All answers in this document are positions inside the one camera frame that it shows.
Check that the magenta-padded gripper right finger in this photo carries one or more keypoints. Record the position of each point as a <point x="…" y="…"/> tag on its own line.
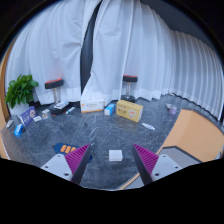
<point x="148" y="160"/>

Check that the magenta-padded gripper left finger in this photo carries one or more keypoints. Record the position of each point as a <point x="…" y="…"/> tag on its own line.
<point x="75" y="160"/>

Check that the white charger block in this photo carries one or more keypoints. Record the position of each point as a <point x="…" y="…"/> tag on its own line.
<point x="116" y="155"/>

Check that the dark blue orange power strip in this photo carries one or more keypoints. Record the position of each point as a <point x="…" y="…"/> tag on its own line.
<point x="60" y="147"/>

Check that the white blue sachet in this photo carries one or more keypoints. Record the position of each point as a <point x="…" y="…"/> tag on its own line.
<point x="148" y="126"/>

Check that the white tube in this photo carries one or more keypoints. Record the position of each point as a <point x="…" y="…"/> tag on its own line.
<point x="70" y="110"/>

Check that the yellow box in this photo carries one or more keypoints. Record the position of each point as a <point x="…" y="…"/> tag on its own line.
<point x="129" y="110"/>

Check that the small blister pack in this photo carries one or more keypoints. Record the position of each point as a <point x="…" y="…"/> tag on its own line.
<point x="46" y="114"/>

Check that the small purple cup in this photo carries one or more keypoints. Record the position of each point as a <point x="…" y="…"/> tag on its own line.
<point x="172" y="110"/>

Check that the small white packet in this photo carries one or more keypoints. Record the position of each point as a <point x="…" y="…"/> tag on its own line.
<point x="37" y="118"/>

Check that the flat white blue box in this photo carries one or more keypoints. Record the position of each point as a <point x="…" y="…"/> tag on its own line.
<point x="61" y="105"/>

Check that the white orange-striped box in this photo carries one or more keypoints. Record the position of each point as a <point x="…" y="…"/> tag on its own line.
<point x="92" y="106"/>

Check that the small blue white box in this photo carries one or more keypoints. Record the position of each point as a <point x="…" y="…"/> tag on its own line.
<point x="109" y="109"/>

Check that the purple box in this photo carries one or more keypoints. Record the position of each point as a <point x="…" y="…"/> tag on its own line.
<point x="27" y="116"/>

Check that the small white grey item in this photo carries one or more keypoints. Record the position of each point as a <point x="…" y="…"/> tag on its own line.
<point x="9" y="124"/>

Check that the black red-edged bar stool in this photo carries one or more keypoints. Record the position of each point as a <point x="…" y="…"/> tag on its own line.
<point x="130" y="78"/>
<point x="54" y="83"/>

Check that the green potted plant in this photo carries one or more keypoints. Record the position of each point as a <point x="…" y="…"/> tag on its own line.
<point x="20" y="90"/>

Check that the white curtain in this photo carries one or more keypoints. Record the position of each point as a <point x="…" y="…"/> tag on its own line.
<point x="50" y="43"/>
<point x="140" y="50"/>

